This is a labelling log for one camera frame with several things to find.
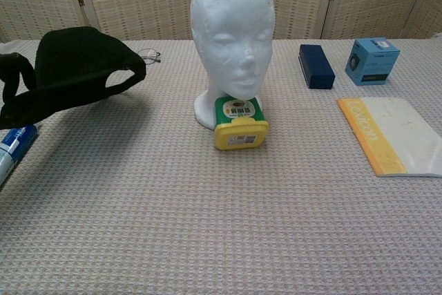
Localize yellow white Lexicon notebook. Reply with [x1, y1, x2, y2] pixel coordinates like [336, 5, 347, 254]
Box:
[337, 97, 442, 178]

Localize woven folding screen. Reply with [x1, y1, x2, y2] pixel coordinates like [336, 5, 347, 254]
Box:
[0, 0, 442, 42]

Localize woven checked tablecloth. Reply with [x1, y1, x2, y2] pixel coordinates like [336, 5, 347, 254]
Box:
[0, 37, 442, 295]

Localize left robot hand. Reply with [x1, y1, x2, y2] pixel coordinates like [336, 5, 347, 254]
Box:
[0, 52, 37, 106]

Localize green yellow-lidded container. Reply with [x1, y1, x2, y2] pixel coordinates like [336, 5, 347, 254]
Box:
[213, 96, 270, 151]

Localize white foam mannequin head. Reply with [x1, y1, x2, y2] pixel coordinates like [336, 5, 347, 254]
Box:
[190, 0, 276, 130]

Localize black cap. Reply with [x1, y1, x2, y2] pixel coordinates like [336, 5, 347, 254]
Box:
[0, 26, 146, 130]

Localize thin-framed eyeglasses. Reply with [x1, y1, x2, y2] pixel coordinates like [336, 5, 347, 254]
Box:
[140, 48, 162, 65]

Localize blue white toothpaste tube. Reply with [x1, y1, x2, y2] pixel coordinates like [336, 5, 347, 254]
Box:
[0, 124, 42, 189]

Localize navy glasses case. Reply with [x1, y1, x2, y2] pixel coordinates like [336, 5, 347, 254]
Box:
[298, 44, 336, 89]

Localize light blue cube box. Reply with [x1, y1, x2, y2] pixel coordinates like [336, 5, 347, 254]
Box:
[345, 36, 401, 86]

